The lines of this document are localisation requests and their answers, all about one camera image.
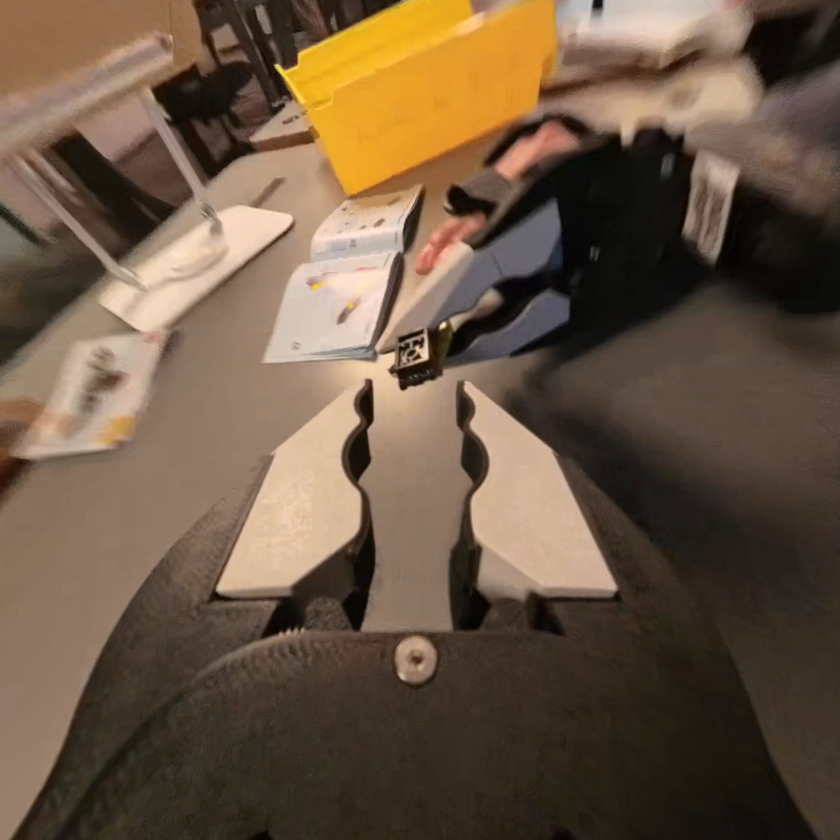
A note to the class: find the person's right hand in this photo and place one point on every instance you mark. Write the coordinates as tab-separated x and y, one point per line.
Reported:
453	239

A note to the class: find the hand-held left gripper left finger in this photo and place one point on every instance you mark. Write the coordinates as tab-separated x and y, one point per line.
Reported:
302	518

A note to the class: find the red yellow black brick assembly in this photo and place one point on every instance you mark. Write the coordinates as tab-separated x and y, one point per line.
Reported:
413	354

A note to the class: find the yellow plastic bin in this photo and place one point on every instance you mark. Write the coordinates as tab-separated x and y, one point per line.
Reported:
426	98

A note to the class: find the wooden book stand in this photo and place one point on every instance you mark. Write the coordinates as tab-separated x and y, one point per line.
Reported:
197	262

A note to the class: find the open instruction booklet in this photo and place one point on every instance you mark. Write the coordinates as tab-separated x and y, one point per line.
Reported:
334	302

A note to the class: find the closed instruction booklet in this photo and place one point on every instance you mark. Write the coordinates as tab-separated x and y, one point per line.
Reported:
92	394

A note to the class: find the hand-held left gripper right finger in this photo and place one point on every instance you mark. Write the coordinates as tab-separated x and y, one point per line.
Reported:
538	518

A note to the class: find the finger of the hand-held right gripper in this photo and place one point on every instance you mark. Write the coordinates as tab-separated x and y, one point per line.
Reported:
446	289
538	325

